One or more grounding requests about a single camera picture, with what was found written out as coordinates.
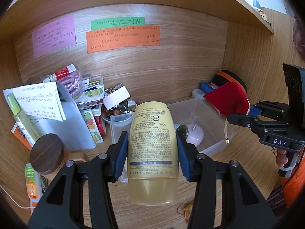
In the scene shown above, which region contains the red velvet pouch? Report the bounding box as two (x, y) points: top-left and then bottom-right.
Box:
(203, 81), (251, 145)

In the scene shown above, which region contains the gold knot charm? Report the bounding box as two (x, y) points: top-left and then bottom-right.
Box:
(176, 201), (194, 223)

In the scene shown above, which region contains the pink round piggy bank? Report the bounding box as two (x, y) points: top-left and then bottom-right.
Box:
(186, 124), (204, 147)

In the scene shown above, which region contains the dark green spray bottle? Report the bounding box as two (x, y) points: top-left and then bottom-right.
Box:
(174, 123), (189, 139)

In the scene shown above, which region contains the gold lotion tube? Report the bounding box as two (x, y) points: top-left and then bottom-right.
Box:
(127, 101), (179, 206)

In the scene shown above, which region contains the orange sleeve forearm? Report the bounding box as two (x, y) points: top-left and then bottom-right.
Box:
(281, 157), (304, 208)

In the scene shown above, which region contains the right hand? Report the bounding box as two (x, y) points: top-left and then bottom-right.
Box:
(273, 147), (305, 169)

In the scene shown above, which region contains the orange white glue tube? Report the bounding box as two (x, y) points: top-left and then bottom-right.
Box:
(25, 163), (43, 214)

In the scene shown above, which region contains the orange black round case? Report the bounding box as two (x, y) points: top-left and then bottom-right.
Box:
(212, 69), (247, 95)

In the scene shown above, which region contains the brown ceramic mug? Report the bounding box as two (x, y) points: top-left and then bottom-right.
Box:
(30, 133), (89, 181)

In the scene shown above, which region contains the blue patchwork pouch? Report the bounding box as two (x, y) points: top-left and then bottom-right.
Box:
(199, 82), (219, 94)

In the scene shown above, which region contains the dark wooden mug lid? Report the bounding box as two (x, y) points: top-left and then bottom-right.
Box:
(30, 133), (65, 175)

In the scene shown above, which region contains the small white round container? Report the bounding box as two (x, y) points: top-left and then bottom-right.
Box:
(191, 89), (205, 100)

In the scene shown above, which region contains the fruit sticker strip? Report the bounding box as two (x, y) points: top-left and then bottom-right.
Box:
(81, 110), (103, 144)

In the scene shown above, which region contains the orange book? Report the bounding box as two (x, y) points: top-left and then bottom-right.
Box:
(11, 123), (32, 150)

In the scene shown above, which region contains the white paper folder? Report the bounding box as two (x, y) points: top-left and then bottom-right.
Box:
(3, 82), (96, 151)

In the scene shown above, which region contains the stack of cards and booklets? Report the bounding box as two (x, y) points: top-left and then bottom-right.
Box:
(75, 74), (106, 136)

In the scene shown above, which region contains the white bowl of trinkets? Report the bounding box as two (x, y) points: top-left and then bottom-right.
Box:
(101, 98), (137, 123)

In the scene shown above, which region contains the green sticky note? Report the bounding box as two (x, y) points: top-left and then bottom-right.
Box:
(91, 17), (145, 31)

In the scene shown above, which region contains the orange sticky note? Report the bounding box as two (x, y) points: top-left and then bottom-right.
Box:
(86, 25), (160, 54)

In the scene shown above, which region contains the pink sticky note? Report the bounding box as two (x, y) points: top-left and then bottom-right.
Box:
(31, 15), (76, 58)

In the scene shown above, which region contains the pink coiled cord bag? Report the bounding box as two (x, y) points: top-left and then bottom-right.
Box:
(57, 70), (83, 98)

